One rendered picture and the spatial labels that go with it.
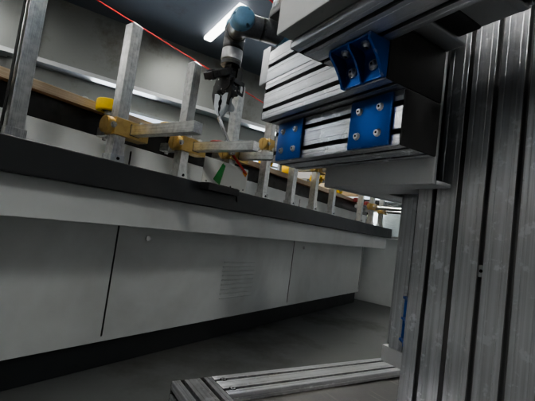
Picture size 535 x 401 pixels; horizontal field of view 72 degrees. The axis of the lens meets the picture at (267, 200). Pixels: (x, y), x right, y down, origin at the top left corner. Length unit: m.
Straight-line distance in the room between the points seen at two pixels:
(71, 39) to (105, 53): 0.49
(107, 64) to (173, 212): 5.46
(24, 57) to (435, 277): 0.99
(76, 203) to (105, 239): 0.33
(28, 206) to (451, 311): 0.94
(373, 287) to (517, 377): 3.10
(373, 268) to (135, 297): 2.61
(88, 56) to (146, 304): 5.43
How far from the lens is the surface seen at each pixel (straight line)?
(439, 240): 0.71
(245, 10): 1.34
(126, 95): 1.18
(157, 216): 1.26
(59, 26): 6.74
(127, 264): 1.47
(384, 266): 3.68
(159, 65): 6.86
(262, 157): 1.44
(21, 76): 1.05
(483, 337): 0.68
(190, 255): 1.67
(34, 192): 1.07
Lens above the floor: 0.57
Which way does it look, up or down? 4 degrees up
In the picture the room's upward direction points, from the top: 8 degrees clockwise
